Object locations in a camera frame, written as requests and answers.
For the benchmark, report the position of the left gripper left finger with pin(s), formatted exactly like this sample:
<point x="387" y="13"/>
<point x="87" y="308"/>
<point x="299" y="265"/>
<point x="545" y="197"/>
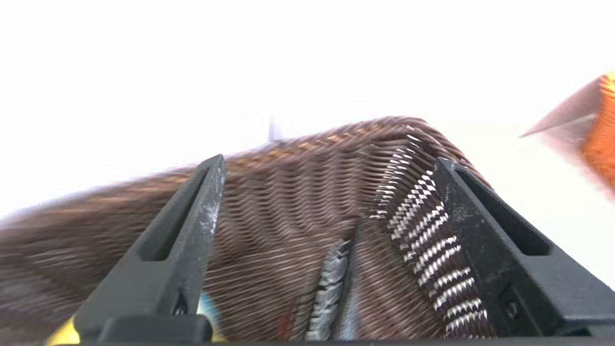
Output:
<point x="163" y="278"/>

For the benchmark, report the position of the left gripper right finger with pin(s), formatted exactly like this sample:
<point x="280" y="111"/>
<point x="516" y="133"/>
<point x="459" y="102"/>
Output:
<point x="519" y="278"/>

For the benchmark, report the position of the dark brown wicker basket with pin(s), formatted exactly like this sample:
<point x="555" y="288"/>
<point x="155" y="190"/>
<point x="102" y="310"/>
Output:
<point x="288" y="192"/>

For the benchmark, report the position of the orange wicker basket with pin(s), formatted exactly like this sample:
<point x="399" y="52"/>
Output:
<point x="603" y="134"/>

